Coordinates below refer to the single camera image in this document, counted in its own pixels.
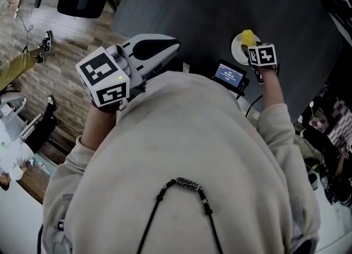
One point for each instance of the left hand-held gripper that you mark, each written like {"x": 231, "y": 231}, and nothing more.
{"x": 103, "y": 77}

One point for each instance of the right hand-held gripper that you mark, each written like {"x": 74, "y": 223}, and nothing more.
{"x": 262, "y": 55}

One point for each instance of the white plate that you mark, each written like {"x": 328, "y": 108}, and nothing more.
{"x": 237, "y": 53}

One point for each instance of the yellow banana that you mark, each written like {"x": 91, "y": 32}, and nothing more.
{"x": 248, "y": 38}

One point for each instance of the person's left forearm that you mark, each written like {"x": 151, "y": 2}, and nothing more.
{"x": 100, "y": 126}

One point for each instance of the person's right forearm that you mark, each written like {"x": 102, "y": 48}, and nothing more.
{"x": 272, "y": 90}

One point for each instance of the small black screen device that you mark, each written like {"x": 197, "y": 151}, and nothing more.
{"x": 229, "y": 74}

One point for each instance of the person in white shirt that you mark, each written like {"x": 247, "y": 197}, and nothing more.
{"x": 176, "y": 151}

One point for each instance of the red checkered tablecloth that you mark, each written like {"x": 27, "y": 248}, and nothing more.
{"x": 341, "y": 123}

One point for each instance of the white metal frame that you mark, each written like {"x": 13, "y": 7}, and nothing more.
{"x": 13, "y": 115}

